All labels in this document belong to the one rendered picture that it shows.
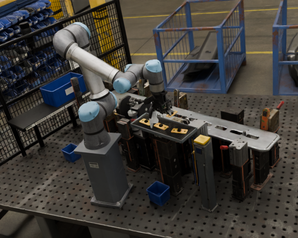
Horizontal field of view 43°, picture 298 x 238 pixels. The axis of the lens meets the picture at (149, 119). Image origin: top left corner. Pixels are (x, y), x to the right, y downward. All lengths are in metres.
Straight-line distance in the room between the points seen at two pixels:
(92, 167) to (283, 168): 1.14
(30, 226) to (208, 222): 1.85
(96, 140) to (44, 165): 0.87
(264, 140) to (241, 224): 0.47
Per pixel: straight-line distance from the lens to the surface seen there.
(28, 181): 2.79
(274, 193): 2.28
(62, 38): 1.95
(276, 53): 4.15
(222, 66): 4.36
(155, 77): 1.87
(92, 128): 2.06
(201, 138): 1.93
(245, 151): 2.07
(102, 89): 2.12
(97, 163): 2.14
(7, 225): 3.65
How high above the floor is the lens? 2.23
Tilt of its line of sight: 30 degrees down
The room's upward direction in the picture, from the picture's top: 11 degrees counter-clockwise
